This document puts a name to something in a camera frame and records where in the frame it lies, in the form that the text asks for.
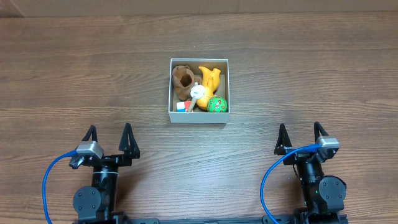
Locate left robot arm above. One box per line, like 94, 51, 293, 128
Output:
69, 123, 140, 224

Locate yellow rubber duck toy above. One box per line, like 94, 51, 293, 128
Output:
197, 66, 221, 110

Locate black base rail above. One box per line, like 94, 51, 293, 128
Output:
73, 215, 348, 224

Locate brown plush toy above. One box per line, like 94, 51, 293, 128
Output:
172, 65, 202, 101

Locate multicoloured puzzle cube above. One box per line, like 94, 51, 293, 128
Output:
176, 100, 191, 112

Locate green numbered ball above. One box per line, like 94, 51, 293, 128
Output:
207, 96, 228, 113

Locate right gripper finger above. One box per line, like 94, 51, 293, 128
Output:
314, 121, 328, 141
274, 123, 293, 155

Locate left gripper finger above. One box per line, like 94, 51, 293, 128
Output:
119, 123, 140, 159
82, 125, 98, 142

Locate right blue cable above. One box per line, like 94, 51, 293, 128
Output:
260, 144, 323, 224

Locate white cardboard box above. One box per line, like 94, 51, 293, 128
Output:
169, 58, 230, 123

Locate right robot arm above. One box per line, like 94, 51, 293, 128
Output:
283, 122, 348, 224

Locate white wooden rattle drum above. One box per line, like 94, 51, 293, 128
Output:
186, 82, 205, 113

